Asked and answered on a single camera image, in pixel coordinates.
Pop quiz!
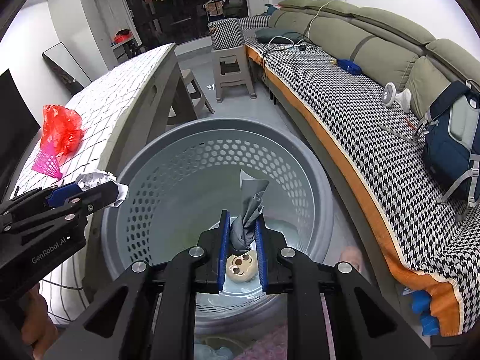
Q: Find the blue plastic item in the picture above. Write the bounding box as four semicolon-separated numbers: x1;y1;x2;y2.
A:
410;290;439;338

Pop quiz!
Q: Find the leaning standing mirror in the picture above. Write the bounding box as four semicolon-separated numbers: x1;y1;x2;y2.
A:
42;42;92;94

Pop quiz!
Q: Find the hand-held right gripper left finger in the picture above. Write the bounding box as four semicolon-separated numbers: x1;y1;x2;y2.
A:
44;210;230;360

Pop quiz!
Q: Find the white cable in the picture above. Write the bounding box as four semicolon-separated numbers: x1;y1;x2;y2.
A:
268;2;334;46

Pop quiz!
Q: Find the person's foot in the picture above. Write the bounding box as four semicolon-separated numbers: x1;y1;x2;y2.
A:
339;247;364;272

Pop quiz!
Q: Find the grey table frame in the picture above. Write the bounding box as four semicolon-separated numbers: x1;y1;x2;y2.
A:
80;45;199;304

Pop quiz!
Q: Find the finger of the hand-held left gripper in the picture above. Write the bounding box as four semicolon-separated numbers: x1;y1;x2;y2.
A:
0;181;120;239
0;183;82;214

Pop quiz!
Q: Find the dark green pillow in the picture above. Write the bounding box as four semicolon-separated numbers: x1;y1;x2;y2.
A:
255;28;304;44

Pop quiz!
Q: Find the red plastic bag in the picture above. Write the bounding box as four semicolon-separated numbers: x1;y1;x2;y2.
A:
40;105;88;157

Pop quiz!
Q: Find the garment on hanger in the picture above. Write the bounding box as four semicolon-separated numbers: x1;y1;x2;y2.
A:
203;0;228;19

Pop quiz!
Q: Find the pink plastic shuttlecock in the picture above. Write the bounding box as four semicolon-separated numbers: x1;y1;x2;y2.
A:
32;153;65;181

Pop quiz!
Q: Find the houndstooth cushion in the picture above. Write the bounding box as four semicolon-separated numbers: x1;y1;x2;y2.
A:
207;18;245;50

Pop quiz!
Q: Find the grey plastic stool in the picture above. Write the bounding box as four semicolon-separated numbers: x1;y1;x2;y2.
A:
211;45;259;103

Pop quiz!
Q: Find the fluffy beige pouch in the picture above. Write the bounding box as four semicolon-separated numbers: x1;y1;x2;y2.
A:
224;252;259;284

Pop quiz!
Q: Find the grey cloth with bear patch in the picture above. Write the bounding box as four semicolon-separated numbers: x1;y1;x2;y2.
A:
229;170;271;254

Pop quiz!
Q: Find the beige plastic stool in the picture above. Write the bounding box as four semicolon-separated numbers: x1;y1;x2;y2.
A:
167;69;215;121

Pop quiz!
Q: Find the green sofa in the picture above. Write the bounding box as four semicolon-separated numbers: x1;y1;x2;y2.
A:
268;0;480;128
240;15;480;336

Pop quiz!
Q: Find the blue grey backpack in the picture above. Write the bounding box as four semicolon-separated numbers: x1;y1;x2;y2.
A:
422;80;480;208

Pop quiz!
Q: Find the pink cloth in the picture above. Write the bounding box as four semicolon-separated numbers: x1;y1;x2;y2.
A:
240;324;319;360

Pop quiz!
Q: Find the blue pouch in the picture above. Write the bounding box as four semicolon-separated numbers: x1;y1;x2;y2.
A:
336;59;362;76

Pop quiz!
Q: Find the person's left hand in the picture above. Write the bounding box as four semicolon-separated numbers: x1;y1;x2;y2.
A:
20;283;60;349

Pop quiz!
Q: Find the small white fan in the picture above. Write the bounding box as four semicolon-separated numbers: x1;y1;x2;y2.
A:
382;82;411;111

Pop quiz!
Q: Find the white paper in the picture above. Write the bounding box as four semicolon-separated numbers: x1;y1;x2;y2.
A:
76;170;129;208

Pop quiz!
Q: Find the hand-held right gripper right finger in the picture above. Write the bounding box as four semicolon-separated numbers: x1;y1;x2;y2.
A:
254;219;437;360

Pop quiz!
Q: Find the grey perforated plastic basket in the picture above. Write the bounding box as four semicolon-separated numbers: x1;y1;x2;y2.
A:
100;117;340;332

